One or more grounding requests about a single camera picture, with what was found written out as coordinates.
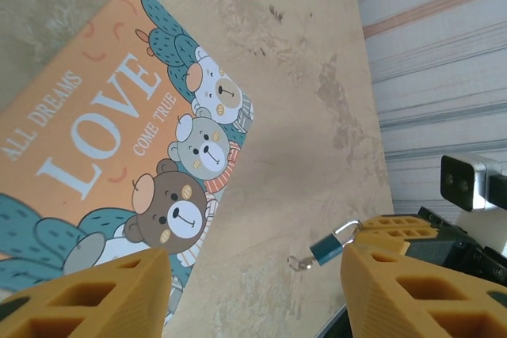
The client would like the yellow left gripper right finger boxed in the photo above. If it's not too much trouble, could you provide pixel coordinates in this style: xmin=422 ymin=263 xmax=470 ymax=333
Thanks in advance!
xmin=340 ymin=243 xmax=507 ymax=338

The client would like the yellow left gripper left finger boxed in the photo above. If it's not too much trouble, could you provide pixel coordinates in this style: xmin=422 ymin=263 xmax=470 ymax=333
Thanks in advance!
xmin=0 ymin=247 xmax=173 ymax=338

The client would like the teal padlock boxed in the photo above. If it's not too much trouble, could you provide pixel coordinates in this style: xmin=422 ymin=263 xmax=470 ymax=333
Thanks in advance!
xmin=309 ymin=219 xmax=364 ymax=267

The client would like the small silver key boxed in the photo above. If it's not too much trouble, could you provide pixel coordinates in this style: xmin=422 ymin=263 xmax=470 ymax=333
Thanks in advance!
xmin=287 ymin=255 xmax=318 ymax=273

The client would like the orange bear cartoon board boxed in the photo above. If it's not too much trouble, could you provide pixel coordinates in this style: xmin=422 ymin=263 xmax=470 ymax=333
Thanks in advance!
xmin=0 ymin=0 xmax=256 ymax=325

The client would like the white ribbed shutter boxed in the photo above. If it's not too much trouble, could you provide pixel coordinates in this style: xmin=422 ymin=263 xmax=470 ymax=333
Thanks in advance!
xmin=349 ymin=0 xmax=507 ymax=222

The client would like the silver black wrist camera box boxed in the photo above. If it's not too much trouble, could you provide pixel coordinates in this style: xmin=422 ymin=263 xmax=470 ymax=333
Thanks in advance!
xmin=440 ymin=153 xmax=507 ymax=213

